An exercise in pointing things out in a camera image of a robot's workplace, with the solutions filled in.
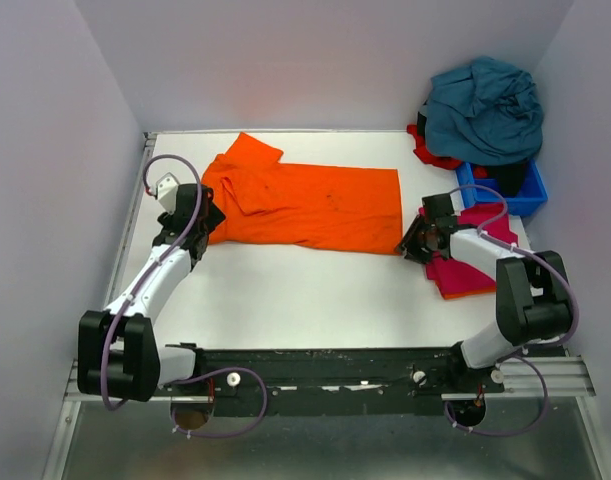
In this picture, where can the red crumpled t shirt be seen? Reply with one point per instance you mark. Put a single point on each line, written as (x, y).
(426, 157)

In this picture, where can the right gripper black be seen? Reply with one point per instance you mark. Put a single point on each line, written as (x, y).
(412, 239)

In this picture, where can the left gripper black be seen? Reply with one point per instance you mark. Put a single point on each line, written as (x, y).
(208, 217)

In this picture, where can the teal crumpled t shirt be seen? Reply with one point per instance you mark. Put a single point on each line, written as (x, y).
(486, 113)

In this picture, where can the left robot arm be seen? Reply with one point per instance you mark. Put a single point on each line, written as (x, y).
(118, 353)

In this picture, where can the blue plastic bin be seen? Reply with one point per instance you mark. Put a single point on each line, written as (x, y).
(531, 197)

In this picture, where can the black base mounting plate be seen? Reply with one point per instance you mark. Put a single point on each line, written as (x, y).
(354, 382)

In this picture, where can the folded magenta t shirt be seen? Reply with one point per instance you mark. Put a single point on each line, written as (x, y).
(471, 268)

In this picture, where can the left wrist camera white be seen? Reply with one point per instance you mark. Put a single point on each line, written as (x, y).
(164, 191)

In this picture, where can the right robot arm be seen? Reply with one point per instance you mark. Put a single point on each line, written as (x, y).
(534, 303)

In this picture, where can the aluminium extrusion rail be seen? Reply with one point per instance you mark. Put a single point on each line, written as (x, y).
(562, 377)

